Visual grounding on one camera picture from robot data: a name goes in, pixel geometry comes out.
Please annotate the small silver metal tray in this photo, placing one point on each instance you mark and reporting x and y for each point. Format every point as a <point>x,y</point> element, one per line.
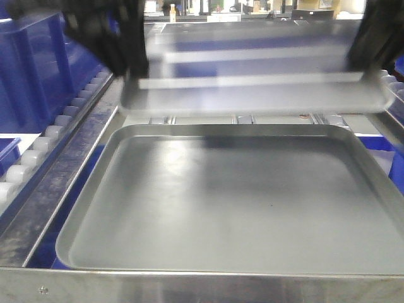
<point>256,67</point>

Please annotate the large blue plastic crate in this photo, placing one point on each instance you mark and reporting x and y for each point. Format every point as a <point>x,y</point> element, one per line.
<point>42,70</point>

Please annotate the stainless steel front rack bar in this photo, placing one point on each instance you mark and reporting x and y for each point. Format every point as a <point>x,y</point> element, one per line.
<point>43,285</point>

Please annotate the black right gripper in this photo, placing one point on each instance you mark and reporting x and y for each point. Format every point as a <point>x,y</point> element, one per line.
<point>379,39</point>

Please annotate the small blue bin lower left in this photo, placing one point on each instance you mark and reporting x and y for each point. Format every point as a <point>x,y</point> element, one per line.
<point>9,154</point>

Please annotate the black box in background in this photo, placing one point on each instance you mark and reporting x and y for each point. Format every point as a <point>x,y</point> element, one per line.
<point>312,14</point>

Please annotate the large silver metal tray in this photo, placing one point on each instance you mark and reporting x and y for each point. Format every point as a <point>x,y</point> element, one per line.
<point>267,199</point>

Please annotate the bottle in background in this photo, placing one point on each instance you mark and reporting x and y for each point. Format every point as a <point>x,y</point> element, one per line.
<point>173,13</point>

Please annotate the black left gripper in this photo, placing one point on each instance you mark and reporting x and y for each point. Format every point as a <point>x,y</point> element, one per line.
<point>112,30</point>

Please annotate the white roller conveyor track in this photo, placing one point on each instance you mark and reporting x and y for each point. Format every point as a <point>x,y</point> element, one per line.
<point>30,160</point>

